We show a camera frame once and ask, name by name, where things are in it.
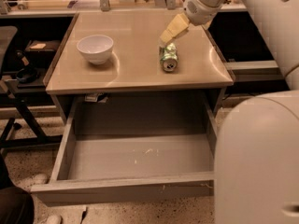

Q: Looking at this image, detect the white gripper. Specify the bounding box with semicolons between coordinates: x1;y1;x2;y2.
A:
160;0;221;45

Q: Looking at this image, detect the green soda can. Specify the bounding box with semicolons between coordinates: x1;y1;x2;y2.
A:
159;43;178;72

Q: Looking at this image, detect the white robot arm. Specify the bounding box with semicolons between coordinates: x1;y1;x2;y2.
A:
160;0;299;224

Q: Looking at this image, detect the grey drawer cabinet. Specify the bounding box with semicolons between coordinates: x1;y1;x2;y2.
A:
42;8;235;124

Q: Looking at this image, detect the open grey top drawer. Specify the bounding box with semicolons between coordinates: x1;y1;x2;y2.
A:
32;94;216;205

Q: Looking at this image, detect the white ceramic bowl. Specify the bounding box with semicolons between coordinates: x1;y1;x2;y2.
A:
77;35;114;64

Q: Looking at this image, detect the dark box with label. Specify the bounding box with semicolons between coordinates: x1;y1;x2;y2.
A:
25;40;60;57

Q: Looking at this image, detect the white sneaker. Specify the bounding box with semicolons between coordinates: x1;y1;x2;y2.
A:
16;174;49;192

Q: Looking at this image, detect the dark trouser leg left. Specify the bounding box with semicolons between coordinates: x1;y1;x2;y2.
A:
0;155;35;224

